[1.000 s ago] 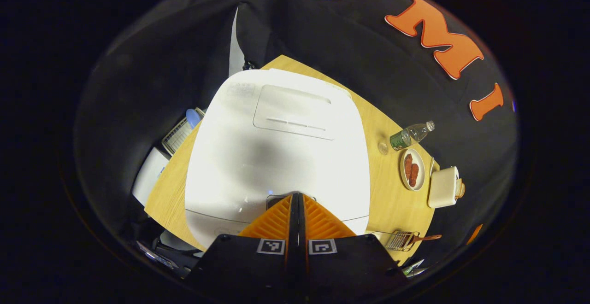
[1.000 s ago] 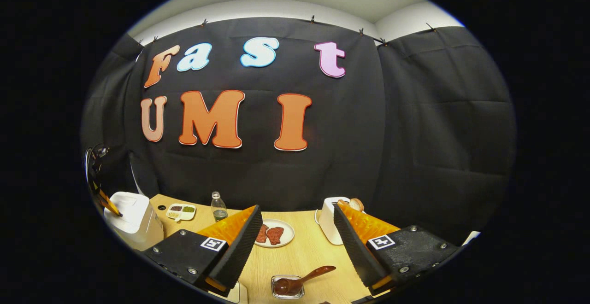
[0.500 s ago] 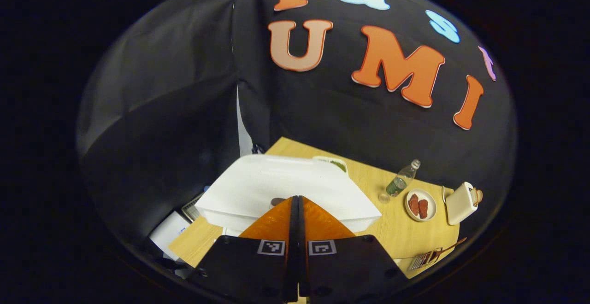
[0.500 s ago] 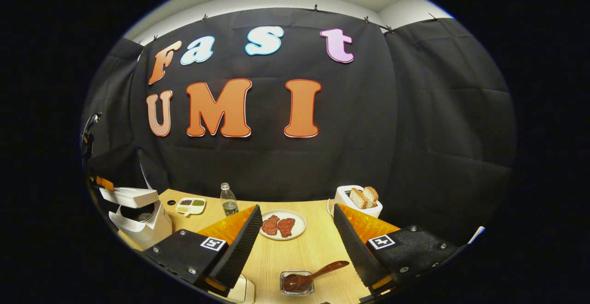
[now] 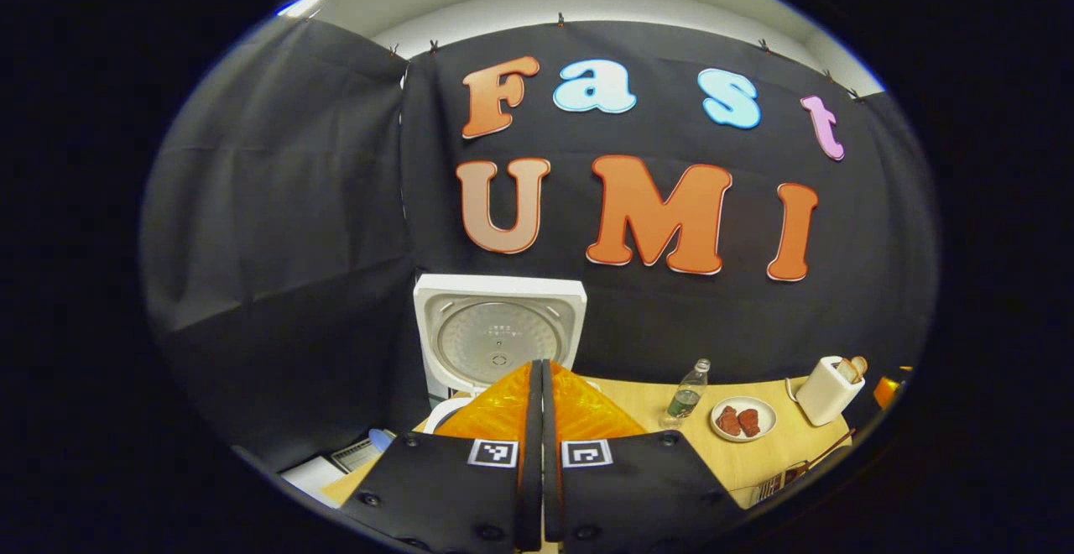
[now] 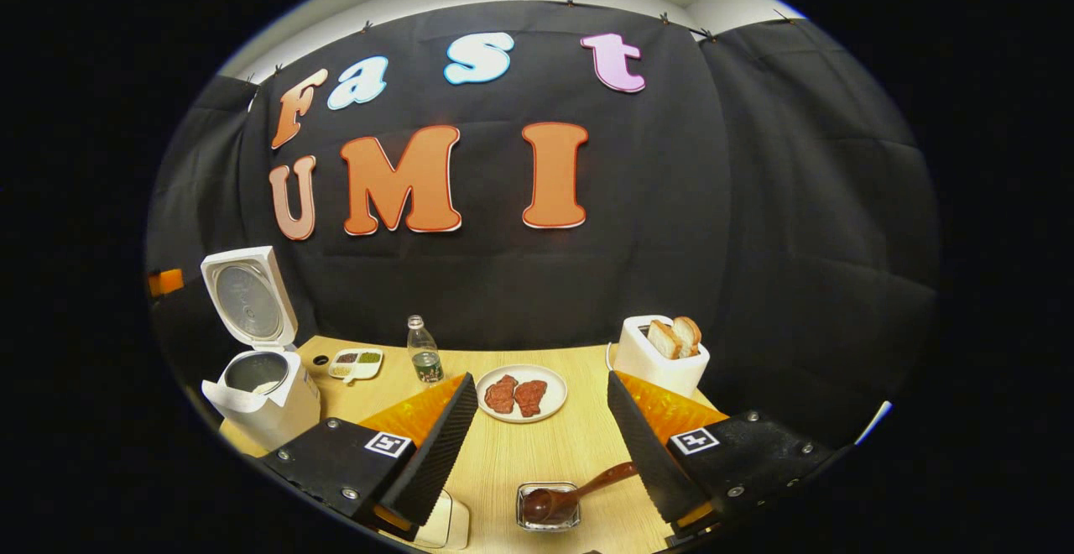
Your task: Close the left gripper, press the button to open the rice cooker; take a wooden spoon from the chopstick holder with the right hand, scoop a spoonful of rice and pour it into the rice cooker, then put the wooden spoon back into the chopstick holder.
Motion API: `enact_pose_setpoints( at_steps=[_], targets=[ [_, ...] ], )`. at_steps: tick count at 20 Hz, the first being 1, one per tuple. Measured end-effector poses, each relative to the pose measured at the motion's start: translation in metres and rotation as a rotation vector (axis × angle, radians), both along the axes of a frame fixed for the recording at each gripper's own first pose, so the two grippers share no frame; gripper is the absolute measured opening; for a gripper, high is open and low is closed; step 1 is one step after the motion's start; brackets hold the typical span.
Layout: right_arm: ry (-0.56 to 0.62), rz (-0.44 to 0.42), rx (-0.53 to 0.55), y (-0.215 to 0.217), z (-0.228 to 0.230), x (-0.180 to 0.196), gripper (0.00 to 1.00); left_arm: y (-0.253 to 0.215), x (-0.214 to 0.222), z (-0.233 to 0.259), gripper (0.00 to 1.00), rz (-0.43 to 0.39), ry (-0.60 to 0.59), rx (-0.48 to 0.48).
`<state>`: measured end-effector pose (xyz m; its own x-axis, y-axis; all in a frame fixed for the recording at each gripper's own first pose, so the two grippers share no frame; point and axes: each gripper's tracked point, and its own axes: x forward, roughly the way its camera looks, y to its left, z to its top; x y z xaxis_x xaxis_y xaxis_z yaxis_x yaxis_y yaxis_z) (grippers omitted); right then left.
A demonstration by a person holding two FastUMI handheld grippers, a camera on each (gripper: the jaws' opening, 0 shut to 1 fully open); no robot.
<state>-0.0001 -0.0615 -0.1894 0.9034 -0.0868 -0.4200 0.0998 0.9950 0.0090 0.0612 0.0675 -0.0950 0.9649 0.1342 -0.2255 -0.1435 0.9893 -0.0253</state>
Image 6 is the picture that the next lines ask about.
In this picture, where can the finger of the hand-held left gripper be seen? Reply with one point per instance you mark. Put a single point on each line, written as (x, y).
(166, 282)

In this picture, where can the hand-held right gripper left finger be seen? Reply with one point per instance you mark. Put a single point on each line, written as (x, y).
(436, 453)

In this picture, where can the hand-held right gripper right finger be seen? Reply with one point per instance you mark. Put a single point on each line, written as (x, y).
(646, 453)

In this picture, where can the brown wooden spoon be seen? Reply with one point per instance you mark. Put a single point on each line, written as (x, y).
(587, 487)

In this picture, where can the white rice cooker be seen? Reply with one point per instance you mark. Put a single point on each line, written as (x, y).
(268, 420)

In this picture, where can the red meat piece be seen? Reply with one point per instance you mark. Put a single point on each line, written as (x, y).
(530, 397)
(501, 394)

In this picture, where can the white toaster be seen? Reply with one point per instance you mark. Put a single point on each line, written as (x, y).
(650, 365)

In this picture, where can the clear plastic water bottle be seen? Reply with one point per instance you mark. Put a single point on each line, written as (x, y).
(426, 361)

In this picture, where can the toasted bread slice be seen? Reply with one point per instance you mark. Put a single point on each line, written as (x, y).
(663, 340)
(690, 331)

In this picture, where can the white round plate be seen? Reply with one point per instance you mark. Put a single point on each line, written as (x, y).
(554, 382)

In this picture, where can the white divided seasoning tray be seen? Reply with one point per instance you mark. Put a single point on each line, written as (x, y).
(357, 363)

